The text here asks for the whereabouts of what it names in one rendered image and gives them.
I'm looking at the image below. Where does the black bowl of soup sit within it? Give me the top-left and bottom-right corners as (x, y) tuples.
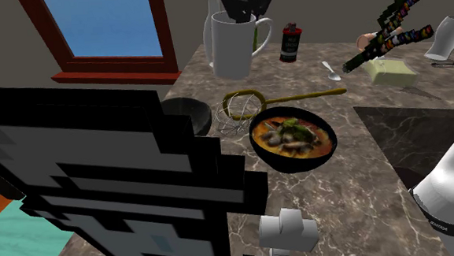
(247, 103), (340, 176)

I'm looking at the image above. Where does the empty black bowl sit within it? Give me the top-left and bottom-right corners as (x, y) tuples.
(160, 95), (214, 139)

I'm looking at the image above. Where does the black grey blocky appliance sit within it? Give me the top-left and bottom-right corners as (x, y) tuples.
(0, 73), (272, 256)

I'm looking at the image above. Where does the silver spoon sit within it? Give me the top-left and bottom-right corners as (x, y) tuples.
(320, 59), (342, 83)

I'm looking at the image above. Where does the white mug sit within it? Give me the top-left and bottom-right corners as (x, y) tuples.
(209, 9), (276, 82)

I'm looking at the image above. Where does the red black canister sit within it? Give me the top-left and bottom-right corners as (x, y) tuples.
(277, 22), (305, 65)

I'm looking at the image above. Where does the pale green block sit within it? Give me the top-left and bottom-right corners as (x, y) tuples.
(363, 56), (419, 91)

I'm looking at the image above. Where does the clear glass vase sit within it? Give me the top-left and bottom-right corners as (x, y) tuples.
(201, 0), (226, 69)

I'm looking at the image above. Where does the teal rug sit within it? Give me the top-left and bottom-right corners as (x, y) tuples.
(0, 195), (76, 256)

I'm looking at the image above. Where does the black forked colourful-dotted stick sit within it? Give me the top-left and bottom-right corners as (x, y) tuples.
(338, 0), (437, 75)

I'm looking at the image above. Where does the black speckled plant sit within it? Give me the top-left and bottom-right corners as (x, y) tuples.
(216, 0), (282, 54)

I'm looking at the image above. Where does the red-framed window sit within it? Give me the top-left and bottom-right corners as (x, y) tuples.
(17, 0), (183, 92)

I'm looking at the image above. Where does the white curved vase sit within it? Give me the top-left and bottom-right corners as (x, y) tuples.
(423, 15), (454, 62)

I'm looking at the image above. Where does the gold-handled wire strainer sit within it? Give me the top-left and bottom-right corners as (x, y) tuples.
(212, 84), (350, 137)

